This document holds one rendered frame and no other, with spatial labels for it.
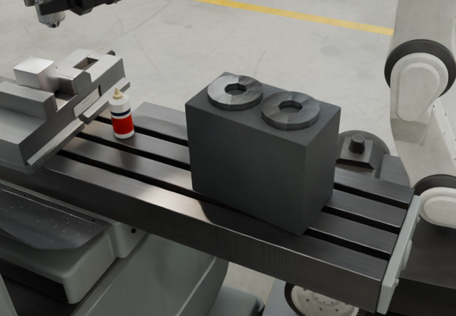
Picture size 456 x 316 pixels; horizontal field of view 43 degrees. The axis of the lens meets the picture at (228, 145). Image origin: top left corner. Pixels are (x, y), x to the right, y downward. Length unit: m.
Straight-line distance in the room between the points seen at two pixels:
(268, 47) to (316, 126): 2.64
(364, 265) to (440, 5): 0.55
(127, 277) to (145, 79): 2.10
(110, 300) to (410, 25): 0.82
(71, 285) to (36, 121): 0.31
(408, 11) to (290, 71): 2.07
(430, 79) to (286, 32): 2.49
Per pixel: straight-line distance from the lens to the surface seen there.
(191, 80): 3.21
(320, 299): 1.48
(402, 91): 1.26
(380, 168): 1.70
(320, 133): 0.88
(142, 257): 1.29
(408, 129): 1.35
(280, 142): 0.86
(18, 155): 1.15
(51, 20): 1.09
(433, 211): 1.46
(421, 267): 1.47
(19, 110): 1.21
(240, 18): 3.86
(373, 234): 0.99
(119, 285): 1.25
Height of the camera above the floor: 1.64
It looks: 37 degrees down
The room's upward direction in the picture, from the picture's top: 2 degrees counter-clockwise
